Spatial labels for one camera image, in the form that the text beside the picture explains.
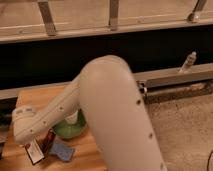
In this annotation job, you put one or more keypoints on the white red eraser box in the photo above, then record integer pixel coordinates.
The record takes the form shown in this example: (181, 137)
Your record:
(34, 152)

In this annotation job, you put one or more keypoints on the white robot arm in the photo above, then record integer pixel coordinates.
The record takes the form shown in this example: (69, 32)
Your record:
(107, 93)

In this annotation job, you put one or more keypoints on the green ceramic bowl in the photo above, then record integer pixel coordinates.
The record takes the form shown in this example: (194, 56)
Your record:
(68, 131)

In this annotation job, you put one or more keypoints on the wooden table board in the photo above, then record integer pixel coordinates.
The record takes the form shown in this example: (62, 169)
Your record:
(15, 158)

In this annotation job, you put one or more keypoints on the blue sponge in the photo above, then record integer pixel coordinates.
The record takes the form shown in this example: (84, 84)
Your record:
(61, 150)

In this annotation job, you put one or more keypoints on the dark red marker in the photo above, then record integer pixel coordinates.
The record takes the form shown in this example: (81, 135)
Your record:
(48, 140)

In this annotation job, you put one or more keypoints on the middle metal window strut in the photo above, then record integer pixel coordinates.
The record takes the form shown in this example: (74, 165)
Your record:
(113, 14)

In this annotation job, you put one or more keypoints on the metal window strut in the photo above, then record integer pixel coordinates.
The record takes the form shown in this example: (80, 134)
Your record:
(113, 14)
(194, 16)
(47, 17)

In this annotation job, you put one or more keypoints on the left metal window strut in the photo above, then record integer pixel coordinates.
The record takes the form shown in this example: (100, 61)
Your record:
(47, 17)

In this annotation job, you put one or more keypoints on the right metal window strut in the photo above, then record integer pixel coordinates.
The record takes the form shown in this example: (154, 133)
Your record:
(194, 16)

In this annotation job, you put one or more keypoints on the grey metal rail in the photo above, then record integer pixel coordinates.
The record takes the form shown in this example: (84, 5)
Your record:
(175, 83)

